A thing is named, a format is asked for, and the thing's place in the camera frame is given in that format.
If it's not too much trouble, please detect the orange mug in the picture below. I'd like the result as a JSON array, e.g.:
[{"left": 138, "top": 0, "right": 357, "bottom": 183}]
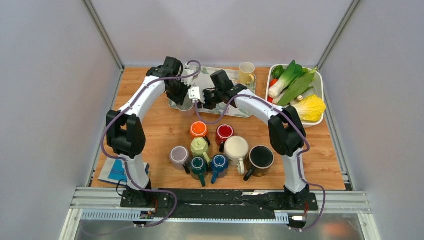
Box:
[{"left": 189, "top": 121, "right": 211, "bottom": 146}]

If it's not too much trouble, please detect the green bell pepper toy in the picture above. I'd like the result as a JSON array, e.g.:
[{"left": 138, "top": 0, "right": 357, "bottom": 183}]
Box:
[{"left": 271, "top": 65, "right": 285, "bottom": 79}]

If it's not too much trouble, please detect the red tomato toy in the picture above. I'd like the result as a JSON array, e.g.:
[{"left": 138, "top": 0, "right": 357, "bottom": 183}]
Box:
[{"left": 269, "top": 78, "right": 279, "bottom": 88}]

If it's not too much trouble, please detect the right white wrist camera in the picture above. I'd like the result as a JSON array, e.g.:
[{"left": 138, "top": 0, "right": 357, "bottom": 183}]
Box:
[{"left": 188, "top": 86, "right": 204, "bottom": 103}]

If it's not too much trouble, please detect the cream cat pattern mug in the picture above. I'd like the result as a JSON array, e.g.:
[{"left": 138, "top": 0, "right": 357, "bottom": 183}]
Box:
[{"left": 224, "top": 136, "right": 249, "bottom": 175}]

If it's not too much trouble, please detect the green bok choy toy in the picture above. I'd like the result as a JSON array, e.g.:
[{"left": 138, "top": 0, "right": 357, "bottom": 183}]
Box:
[{"left": 267, "top": 60, "right": 317, "bottom": 106}]

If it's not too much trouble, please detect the black floral mug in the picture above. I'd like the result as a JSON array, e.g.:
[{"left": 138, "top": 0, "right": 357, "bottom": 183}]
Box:
[{"left": 243, "top": 145, "right": 275, "bottom": 181}]

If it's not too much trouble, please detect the red mug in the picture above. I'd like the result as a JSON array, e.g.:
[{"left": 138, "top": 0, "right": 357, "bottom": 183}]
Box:
[{"left": 215, "top": 124, "right": 235, "bottom": 153}]

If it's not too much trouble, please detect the mauve mug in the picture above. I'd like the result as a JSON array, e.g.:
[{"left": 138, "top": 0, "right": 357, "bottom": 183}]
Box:
[{"left": 169, "top": 146, "right": 191, "bottom": 175}]

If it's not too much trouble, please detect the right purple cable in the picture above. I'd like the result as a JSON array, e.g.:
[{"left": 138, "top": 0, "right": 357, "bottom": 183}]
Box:
[{"left": 194, "top": 94, "right": 327, "bottom": 232}]

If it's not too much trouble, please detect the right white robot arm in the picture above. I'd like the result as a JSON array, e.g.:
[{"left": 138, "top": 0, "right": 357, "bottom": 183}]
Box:
[{"left": 193, "top": 69, "right": 310, "bottom": 209}]

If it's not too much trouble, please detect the teal mug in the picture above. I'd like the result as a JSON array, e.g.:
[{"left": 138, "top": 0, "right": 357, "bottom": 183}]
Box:
[{"left": 190, "top": 156, "right": 209, "bottom": 187}]

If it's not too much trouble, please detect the pale yellow mug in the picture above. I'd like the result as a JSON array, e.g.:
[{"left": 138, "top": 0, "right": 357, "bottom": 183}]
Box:
[{"left": 238, "top": 62, "right": 256, "bottom": 85}]

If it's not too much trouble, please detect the purple cable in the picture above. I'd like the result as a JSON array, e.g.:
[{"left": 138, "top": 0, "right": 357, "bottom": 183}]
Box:
[
  {"left": 99, "top": 59, "right": 202, "bottom": 228},
  {"left": 194, "top": 94, "right": 327, "bottom": 232}
]

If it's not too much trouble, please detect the blue mug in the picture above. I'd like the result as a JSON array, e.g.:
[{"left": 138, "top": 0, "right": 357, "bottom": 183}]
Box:
[{"left": 210, "top": 154, "right": 229, "bottom": 184}]

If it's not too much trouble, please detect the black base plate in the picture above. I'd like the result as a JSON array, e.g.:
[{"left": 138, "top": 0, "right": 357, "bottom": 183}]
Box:
[{"left": 120, "top": 189, "right": 318, "bottom": 220}]

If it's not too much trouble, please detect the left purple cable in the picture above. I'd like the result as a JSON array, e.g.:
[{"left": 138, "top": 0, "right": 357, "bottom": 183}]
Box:
[{"left": 99, "top": 59, "right": 202, "bottom": 228}]

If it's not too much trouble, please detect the blue booklet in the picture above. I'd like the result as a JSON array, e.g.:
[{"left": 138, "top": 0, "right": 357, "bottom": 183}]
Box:
[{"left": 97, "top": 157, "right": 150, "bottom": 186}]

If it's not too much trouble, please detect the light green faceted mug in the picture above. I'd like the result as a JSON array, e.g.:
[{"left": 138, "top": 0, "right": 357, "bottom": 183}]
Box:
[{"left": 190, "top": 137, "right": 211, "bottom": 164}]

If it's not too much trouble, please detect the pink mug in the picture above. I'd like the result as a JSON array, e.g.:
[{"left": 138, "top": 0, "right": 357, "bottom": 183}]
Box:
[{"left": 176, "top": 97, "right": 194, "bottom": 112}]

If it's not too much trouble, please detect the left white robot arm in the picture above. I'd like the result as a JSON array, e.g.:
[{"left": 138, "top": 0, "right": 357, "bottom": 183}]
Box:
[{"left": 102, "top": 56, "right": 189, "bottom": 207}]

